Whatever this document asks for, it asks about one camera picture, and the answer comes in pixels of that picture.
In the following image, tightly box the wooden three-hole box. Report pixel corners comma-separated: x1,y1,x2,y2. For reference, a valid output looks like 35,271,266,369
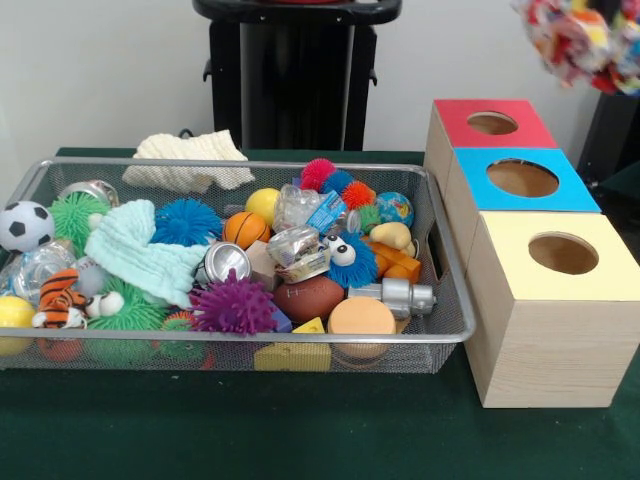
424,98,640,409

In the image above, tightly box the purple spiky ball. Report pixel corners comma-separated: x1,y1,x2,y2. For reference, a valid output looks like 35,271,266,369
189,270,278,337

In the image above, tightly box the brown toy football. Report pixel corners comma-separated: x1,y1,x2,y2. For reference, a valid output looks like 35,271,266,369
274,276,346,325

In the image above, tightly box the multicoloured rope knot toy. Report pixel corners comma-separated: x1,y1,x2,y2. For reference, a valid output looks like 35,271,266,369
515,0,640,97

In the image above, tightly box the black chair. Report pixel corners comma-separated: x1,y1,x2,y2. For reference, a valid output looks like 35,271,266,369
580,90,640,201

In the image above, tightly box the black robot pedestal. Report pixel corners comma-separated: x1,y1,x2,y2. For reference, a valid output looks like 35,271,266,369
193,0,403,151

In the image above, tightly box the green spiky ball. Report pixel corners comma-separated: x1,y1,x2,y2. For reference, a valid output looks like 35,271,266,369
50,192,111,259

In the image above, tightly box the orange tiger plush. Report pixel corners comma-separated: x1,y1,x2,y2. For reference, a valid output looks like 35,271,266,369
30,267,93,331

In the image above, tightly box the cream knit cloth roll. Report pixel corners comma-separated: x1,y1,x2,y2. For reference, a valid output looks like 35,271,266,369
122,130,256,195

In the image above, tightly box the yellow cheese wedge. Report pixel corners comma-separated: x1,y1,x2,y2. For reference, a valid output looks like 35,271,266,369
253,318,332,373

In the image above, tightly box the blue fuzzy monster toy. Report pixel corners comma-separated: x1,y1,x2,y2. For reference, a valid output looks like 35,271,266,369
322,233,379,290

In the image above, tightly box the mint green knit cloth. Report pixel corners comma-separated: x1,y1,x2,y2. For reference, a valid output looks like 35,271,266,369
84,199,209,309

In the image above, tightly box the clear mesh bin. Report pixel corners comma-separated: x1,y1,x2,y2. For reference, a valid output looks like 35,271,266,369
0,155,477,376

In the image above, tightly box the yellow ball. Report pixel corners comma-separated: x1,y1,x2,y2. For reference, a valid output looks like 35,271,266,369
245,188,281,226

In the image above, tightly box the black and white soccer ball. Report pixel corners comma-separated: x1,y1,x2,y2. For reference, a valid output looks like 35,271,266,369
0,200,56,253

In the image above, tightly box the dark green tablecloth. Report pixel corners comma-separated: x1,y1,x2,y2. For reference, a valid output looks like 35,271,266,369
0,147,640,480

